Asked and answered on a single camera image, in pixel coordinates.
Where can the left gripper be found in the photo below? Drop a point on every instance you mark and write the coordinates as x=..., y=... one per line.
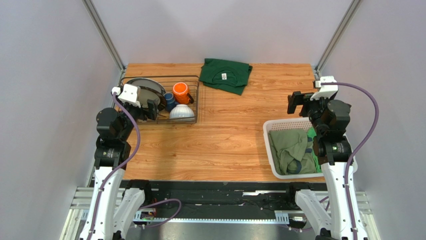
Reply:
x=144, y=114

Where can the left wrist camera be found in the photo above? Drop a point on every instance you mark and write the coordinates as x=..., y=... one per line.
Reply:
x=128, y=94

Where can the white laundry basket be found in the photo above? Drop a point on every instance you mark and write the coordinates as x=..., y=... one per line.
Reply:
x=331, y=148

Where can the green rimmed round plate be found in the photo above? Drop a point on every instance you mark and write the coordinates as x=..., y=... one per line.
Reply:
x=147, y=83

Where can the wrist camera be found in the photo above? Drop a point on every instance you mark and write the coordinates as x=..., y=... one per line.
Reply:
x=128, y=94
x=327, y=87

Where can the right aluminium frame post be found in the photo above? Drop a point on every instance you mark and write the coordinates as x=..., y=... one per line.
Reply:
x=339, y=32

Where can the black wire dish rack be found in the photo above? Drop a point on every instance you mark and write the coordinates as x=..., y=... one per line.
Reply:
x=168, y=81

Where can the dark green folded shirt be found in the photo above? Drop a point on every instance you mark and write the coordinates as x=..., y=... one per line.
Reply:
x=226, y=75

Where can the olive green shirt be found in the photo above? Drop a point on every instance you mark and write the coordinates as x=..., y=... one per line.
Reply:
x=291, y=152

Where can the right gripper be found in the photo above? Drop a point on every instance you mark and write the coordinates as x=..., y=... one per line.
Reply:
x=303, y=103

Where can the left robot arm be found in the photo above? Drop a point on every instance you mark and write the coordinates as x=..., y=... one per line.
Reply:
x=106, y=219

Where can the aluminium frame post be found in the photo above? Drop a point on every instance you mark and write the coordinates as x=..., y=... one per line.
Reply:
x=339, y=32
x=96, y=18

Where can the orange mug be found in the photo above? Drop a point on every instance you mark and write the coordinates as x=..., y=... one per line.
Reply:
x=181, y=92

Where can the bright green cloth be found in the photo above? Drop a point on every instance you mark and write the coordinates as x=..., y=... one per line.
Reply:
x=311, y=134

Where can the blue mug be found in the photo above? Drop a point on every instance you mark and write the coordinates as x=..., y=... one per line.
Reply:
x=171, y=102

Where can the white ribbed bowl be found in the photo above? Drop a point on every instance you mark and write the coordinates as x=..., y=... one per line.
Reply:
x=182, y=112

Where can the brown rimmed round plate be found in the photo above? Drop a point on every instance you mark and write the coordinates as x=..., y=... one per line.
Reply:
x=150, y=94

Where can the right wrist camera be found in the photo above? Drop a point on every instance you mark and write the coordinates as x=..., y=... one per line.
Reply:
x=327, y=87

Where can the left aluminium frame post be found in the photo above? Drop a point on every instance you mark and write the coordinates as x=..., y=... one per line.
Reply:
x=96, y=18

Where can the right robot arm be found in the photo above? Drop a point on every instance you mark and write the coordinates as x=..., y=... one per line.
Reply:
x=329, y=118

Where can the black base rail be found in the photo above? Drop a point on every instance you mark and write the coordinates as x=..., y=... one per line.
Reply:
x=215, y=201

